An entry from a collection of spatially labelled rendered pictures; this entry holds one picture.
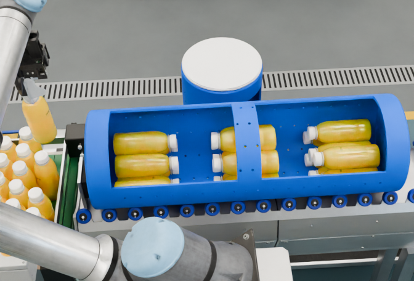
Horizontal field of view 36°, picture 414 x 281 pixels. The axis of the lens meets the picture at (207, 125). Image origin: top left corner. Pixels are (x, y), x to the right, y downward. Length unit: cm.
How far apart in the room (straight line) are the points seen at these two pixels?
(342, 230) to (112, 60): 223
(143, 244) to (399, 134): 84
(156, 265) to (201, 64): 112
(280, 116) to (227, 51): 41
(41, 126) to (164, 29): 241
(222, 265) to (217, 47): 114
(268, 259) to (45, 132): 68
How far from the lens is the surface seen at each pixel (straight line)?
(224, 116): 191
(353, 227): 198
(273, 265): 154
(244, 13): 416
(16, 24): 123
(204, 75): 214
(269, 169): 177
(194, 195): 173
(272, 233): 194
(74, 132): 205
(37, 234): 122
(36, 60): 155
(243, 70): 216
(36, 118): 170
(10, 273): 170
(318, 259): 275
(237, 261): 128
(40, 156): 190
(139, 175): 183
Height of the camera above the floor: 246
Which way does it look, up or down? 46 degrees down
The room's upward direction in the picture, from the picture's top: 1 degrees counter-clockwise
